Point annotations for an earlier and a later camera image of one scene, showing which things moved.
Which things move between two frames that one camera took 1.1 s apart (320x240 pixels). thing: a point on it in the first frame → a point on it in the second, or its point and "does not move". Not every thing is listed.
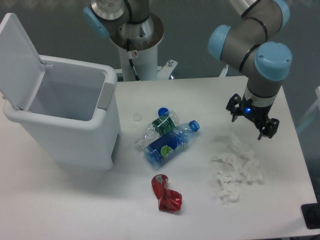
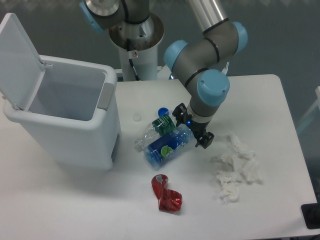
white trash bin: x=72 y=118 does not move
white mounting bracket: x=164 y=73 does not move
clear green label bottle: x=165 y=123 does not move
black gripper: x=259 y=114 → x=198 y=128
